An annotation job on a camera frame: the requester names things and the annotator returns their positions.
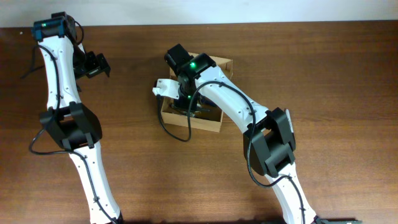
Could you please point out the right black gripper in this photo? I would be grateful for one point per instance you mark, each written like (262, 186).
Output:
(189, 109)

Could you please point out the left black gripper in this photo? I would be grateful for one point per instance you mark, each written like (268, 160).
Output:
(94, 66)

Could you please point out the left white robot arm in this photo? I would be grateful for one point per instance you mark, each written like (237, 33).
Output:
(75, 129)

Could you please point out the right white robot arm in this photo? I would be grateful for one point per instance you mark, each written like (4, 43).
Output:
(269, 141)

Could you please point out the black permanent marker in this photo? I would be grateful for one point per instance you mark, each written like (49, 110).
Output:
(287, 112)

